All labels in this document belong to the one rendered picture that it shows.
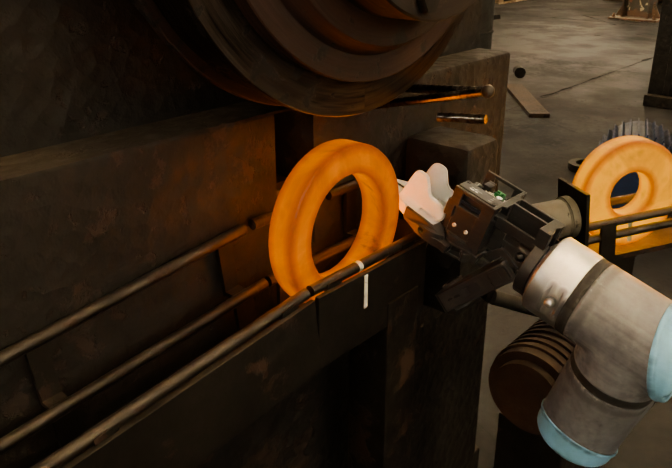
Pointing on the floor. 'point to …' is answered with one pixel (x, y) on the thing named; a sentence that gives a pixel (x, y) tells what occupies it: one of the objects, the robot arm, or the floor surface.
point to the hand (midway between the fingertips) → (396, 191)
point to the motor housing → (527, 396)
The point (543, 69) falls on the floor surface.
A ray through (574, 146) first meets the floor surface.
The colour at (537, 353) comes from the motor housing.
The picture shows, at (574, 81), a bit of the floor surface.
